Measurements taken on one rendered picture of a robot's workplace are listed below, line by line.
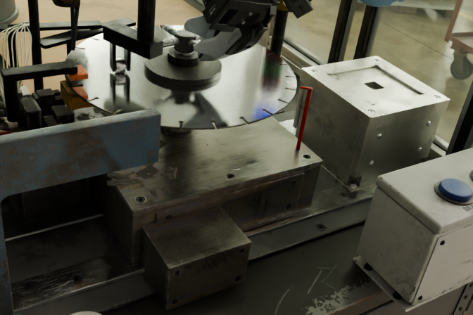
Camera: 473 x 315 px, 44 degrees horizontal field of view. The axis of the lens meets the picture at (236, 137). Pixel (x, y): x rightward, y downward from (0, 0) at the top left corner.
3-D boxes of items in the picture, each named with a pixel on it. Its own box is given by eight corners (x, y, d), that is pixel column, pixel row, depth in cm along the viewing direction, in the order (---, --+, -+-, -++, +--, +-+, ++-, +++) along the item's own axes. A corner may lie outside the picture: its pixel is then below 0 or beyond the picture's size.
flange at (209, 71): (174, 46, 90) (174, 30, 89) (235, 67, 86) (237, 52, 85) (127, 68, 82) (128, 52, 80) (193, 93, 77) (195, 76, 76)
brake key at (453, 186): (450, 186, 77) (455, 174, 76) (474, 204, 74) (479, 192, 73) (429, 193, 75) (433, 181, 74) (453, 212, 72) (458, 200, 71)
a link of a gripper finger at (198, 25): (164, 39, 79) (198, -9, 73) (199, 41, 83) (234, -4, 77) (172, 57, 78) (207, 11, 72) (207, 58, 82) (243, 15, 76)
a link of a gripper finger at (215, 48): (172, 57, 78) (207, 11, 72) (207, 58, 82) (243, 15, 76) (180, 76, 77) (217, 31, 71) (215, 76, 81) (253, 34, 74)
